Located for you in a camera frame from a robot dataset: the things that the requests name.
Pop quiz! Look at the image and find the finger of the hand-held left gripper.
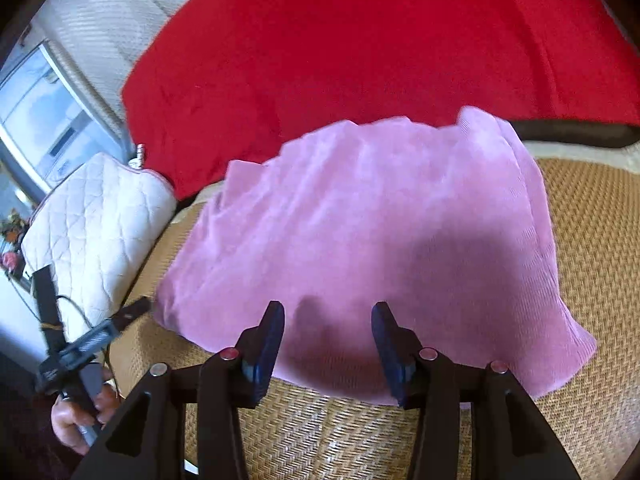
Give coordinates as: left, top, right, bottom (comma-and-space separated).
115, 297, 152, 332

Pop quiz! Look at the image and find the red blanket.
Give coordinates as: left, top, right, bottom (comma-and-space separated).
121, 0, 640, 201

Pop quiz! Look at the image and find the artificial flower bouquet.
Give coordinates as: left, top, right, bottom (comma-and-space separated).
0, 210, 28, 247

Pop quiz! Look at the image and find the person's left hand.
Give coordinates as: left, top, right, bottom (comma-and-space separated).
51, 384, 122, 457

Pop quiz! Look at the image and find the pink jacket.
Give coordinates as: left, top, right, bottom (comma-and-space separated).
150, 106, 598, 406

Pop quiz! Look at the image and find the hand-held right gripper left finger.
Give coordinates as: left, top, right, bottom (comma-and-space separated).
72, 300, 286, 480

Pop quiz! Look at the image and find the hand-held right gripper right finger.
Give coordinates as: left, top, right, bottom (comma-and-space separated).
370, 301, 583, 480

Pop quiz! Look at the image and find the white quilted cushion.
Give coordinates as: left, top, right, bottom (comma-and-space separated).
20, 152, 178, 331

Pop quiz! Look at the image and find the dotted beige curtain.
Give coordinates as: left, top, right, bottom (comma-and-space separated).
30, 0, 231, 126

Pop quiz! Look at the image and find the woven bamboo mat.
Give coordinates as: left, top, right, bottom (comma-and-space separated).
105, 140, 640, 480

